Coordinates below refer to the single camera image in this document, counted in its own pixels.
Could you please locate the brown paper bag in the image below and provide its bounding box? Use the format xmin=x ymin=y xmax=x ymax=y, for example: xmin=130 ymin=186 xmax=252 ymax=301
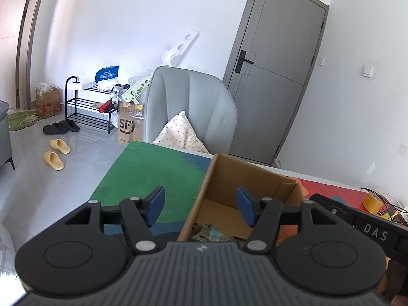
xmin=117 ymin=100 xmax=146 ymax=144

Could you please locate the grey doorway frame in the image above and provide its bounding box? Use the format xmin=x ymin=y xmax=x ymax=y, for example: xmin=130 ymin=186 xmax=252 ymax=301
xmin=16 ymin=0 xmax=50 ymax=111

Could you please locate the black shoe rack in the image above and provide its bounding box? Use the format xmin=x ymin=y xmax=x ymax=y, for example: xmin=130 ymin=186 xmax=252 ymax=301
xmin=65 ymin=76 xmax=120 ymax=135

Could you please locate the beige interior door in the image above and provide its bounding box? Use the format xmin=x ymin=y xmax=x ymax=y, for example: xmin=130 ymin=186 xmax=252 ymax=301
xmin=0 ymin=0 xmax=35 ymax=111

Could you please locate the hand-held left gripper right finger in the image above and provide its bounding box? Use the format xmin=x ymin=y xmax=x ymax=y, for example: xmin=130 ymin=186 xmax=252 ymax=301
xmin=235 ymin=186 xmax=343 ymax=256

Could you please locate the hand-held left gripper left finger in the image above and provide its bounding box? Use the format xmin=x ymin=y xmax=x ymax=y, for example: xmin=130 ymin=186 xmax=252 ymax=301
xmin=64 ymin=186 xmax=166 ymax=256

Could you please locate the taped cardboard box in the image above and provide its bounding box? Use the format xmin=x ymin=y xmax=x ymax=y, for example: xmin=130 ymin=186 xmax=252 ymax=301
xmin=35 ymin=82 xmax=61 ymax=119

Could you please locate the grey door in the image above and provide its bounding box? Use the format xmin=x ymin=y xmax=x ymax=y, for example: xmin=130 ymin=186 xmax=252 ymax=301
xmin=222 ymin=0 xmax=329 ymax=167

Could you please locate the blue plastic bag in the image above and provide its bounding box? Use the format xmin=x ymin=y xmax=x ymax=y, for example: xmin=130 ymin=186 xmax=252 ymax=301
xmin=94 ymin=65 xmax=120 ymax=84

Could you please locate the black door handle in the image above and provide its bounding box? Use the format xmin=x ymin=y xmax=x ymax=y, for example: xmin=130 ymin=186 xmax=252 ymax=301
xmin=235 ymin=50 xmax=255 ymax=73

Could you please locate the yellow slipper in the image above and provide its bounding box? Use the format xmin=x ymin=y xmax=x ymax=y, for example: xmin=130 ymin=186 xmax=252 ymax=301
xmin=49 ymin=138 xmax=72 ymax=155
xmin=43 ymin=151 xmax=65 ymax=171

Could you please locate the white patterned pillow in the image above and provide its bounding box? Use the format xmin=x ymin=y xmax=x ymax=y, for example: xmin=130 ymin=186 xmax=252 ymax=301
xmin=152 ymin=110 xmax=210 ymax=154

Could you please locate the person's right hand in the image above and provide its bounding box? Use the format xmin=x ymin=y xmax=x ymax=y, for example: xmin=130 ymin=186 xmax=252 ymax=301
xmin=382 ymin=257 xmax=408 ymax=306

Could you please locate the black cable bundle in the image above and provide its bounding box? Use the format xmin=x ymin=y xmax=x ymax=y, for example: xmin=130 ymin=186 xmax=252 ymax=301
xmin=361 ymin=186 xmax=408 ymax=221

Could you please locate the green floor mat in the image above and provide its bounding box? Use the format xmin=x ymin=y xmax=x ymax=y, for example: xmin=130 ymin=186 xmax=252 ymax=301
xmin=7 ymin=110 xmax=44 ymax=132

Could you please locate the green patterned plastic bag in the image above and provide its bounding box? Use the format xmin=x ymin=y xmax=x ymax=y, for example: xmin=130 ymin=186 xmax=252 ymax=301
xmin=122 ymin=76 xmax=152 ymax=103

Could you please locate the white foam board with holes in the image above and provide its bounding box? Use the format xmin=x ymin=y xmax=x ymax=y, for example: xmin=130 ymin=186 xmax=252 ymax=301
xmin=159 ymin=28 xmax=200 ymax=69

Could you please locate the white cable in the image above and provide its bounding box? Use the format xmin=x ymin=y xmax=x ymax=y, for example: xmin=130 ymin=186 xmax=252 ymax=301
xmin=380 ymin=193 xmax=408 ymax=213

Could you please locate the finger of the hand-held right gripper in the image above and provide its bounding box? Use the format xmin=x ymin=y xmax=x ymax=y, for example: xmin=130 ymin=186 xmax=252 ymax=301
xmin=310 ymin=193 xmax=357 ymax=227

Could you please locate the yellow plastic toy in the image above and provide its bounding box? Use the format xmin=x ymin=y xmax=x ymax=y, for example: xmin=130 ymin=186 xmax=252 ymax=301
xmin=381 ymin=209 xmax=402 ymax=221

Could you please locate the grey sofa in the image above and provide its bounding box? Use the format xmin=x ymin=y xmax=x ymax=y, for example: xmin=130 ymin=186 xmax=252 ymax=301
xmin=0 ymin=100 xmax=16 ymax=170

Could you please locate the teal beige snack packet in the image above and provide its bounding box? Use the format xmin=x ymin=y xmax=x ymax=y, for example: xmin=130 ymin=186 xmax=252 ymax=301
xmin=191 ymin=223 xmax=250 ymax=243

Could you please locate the grey upholstered chair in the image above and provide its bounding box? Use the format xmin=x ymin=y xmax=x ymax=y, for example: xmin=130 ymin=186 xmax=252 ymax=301
xmin=142 ymin=66 xmax=238 ymax=155

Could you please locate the yellow tape roll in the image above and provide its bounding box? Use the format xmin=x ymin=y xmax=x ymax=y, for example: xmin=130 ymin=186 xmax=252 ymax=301
xmin=363 ymin=192 xmax=385 ymax=213

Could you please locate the black slipper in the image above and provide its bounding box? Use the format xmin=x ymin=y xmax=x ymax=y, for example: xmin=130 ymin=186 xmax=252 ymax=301
xmin=43 ymin=122 xmax=68 ymax=135
xmin=59 ymin=120 xmax=80 ymax=133

